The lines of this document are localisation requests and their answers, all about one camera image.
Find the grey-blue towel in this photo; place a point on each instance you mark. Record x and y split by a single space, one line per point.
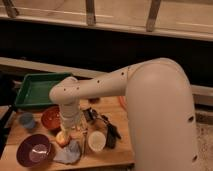
70 154

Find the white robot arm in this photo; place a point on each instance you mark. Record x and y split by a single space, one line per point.
160 110

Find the orange-red bowl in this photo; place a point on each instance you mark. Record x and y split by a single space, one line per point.
50 118

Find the purple bowl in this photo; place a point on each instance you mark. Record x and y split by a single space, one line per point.
33 150

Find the brown pine cone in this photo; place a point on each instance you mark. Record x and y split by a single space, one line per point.
94 100

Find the orange carrot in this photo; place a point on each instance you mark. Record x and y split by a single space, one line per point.
122 102

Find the dark metal can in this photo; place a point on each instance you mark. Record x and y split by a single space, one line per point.
90 115

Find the white cup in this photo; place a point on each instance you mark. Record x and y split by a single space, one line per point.
96 141

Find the metal spoon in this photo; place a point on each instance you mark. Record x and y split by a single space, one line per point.
84 143

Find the apple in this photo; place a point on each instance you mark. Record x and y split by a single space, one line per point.
62 139

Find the green plastic tray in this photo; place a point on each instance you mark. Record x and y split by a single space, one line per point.
34 90

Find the small blue cup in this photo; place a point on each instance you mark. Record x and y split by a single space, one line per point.
27 120

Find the wooden cutting board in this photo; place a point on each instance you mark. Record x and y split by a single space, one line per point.
121 156

